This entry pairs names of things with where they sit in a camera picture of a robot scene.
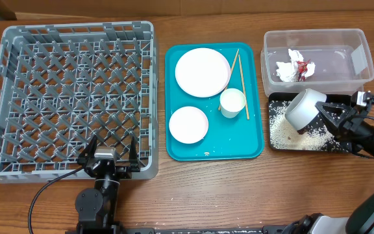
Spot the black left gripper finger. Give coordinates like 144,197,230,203
129,137,140,172
77,135,97,164

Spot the pile of rice grains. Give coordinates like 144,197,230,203
269,100,353,152

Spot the grey bowl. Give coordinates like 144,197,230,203
285,88,327,131

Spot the white and red wrapper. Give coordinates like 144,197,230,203
276,49,316,83

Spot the small white plate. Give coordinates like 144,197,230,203
168,106,209,144

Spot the white cup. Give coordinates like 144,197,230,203
219,88,245,118

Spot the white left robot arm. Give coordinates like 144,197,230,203
75,136,140,234

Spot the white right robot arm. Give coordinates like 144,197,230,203
282,101,374,233

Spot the black waste tray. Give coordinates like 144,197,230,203
268,92,362,154

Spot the clear plastic waste bin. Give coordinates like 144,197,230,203
260,29,374,96

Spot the grey plastic dishwasher rack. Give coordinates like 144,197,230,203
0,21,158,183

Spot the teal plastic serving tray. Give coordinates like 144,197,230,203
165,42,265,161

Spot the large white plate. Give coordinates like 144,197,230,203
175,47,231,98

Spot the right wooden chopstick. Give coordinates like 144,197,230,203
238,55,250,120

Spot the wooden chopstick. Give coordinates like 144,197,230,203
218,49,239,111
238,55,250,120

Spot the left wooden chopstick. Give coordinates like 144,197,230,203
218,49,239,111

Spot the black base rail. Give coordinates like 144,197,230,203
65,224,305,234

